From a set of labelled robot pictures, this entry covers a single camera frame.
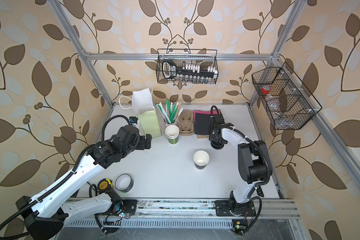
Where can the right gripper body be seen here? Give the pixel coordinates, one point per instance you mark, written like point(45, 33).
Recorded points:
point(212, 137)

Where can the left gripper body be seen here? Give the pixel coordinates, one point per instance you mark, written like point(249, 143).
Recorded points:
point(131, 148)

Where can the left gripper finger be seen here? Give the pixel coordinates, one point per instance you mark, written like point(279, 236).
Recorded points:
point(144, 145)
point(148, 138)

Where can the white black paper coffee cup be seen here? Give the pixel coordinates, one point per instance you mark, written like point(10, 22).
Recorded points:
point(201, 159)

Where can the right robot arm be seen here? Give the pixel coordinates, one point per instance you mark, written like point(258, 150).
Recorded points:
point(253, 162)

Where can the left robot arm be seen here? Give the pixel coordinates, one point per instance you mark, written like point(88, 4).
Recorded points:
point(47, 212)

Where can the brown cardboard sheet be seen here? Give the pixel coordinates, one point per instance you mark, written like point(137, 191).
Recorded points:
point(203, 136)

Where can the stack of coloured napkins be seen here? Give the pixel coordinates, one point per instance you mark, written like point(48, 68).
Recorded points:
point(204, 121)

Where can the cup of wrapped straws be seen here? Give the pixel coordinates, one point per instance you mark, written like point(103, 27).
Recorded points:
point(170, 111)

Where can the green white paper bag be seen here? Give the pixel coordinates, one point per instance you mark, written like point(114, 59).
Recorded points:
point(143, 106)

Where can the brown pulp cup carriers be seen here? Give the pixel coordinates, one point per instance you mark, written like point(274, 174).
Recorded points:
point(186, 123)

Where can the yellow black tape measure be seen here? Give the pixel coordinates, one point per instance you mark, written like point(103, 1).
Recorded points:
point(104, 185)

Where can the red capped plastic bottle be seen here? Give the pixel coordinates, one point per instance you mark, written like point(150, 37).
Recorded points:
point(273, 102)

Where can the grey duct tape roll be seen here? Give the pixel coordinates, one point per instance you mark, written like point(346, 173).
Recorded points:
point(124, 183)

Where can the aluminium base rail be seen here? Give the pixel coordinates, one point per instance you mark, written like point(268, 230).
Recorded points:
point(272, 209)

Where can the black wire basket back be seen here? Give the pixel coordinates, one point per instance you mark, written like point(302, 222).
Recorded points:
point(204, 57)

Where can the black wire basket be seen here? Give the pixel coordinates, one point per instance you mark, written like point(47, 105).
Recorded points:
point(204, 57)
point(298, 103)

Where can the black wire basket right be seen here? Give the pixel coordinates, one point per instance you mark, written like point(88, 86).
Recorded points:
point(298, 103)

